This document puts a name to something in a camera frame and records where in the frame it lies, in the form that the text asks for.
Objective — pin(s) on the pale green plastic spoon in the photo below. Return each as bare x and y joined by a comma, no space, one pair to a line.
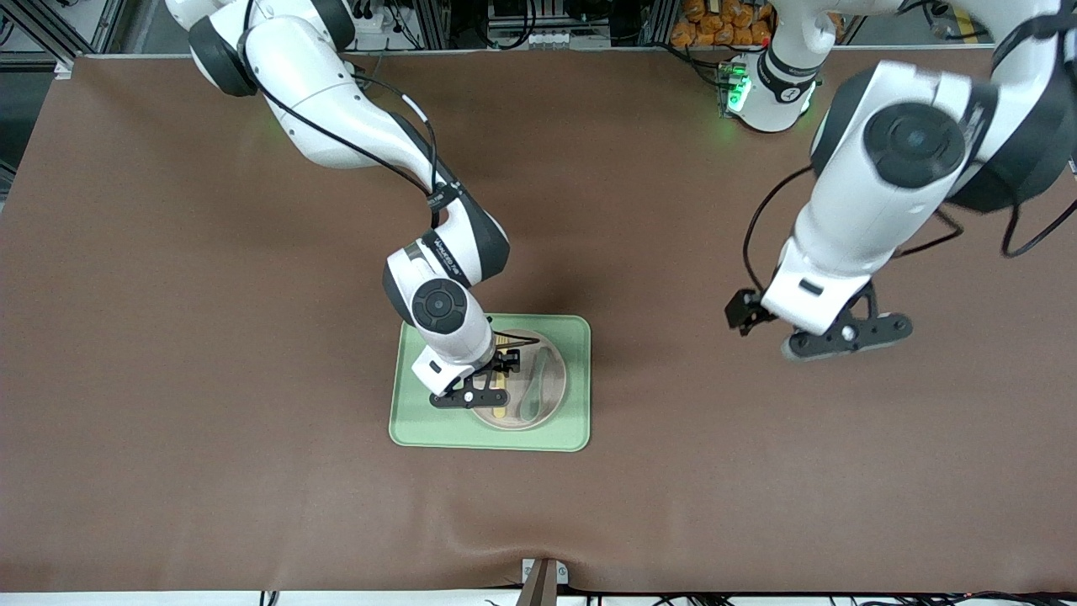
528,410

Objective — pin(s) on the beige round plate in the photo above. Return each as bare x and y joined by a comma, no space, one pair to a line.
551,396

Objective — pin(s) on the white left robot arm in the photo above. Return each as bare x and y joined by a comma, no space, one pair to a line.
858,219

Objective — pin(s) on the aluminium frame strut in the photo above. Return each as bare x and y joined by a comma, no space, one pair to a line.
52,38

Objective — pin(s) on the aluminium frame post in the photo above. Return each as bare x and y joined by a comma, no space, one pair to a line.
433,25
658,25

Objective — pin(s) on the white power strip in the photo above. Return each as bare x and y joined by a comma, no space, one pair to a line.
379,25

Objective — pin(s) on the light green rectangular tray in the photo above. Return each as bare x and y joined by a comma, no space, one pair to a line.
412,429

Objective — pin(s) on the yellow plastic fork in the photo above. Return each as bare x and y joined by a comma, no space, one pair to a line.
499,408

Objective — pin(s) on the orange packaged food pile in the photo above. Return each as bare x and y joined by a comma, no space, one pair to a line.
715,25

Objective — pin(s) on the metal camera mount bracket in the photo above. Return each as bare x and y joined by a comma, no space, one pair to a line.
543,585

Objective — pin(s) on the brown table mat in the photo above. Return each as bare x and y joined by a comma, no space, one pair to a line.
673,505

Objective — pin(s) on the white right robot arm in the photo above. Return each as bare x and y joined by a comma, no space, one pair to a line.
336,109

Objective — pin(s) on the white terminal block row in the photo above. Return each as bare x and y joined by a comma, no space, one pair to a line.
530,39

